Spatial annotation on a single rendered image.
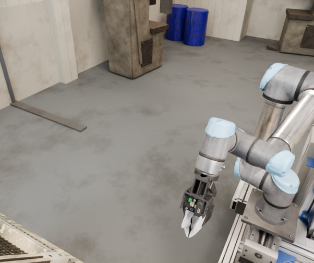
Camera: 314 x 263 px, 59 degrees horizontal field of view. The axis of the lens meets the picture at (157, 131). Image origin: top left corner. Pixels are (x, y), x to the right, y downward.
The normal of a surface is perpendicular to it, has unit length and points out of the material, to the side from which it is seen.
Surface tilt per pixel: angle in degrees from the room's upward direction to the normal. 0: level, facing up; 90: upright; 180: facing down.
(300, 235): 0
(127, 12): 92
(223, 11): 90
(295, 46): 90
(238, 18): 90
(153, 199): 0
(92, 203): 0
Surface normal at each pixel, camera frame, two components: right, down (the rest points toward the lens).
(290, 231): 0.04, -0.83
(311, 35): -0.29, 0.52
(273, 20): -0.48, 0.47
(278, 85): -0.66, 0.28
